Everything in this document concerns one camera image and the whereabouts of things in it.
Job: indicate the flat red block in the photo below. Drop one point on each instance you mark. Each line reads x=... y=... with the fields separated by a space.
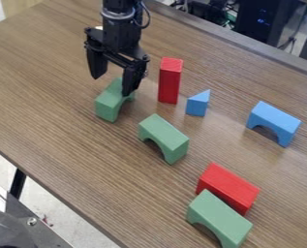
x=227 y=188

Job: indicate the green arch block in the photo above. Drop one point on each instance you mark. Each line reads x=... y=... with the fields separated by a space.
x=111 y=101
x=219 y=217
x=164 y=136

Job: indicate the blue arch block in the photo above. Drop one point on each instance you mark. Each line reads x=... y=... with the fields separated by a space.
x=273 y=122

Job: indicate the blue triangle block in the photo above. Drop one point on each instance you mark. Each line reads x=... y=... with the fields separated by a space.
x=198 y=103

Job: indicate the tall red block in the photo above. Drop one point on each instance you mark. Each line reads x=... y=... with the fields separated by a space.
x=170 y=80

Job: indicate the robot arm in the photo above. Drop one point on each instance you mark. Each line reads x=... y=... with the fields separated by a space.
x=119 y=7

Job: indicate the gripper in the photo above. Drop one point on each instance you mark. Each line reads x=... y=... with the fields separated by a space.
x=119 y=37

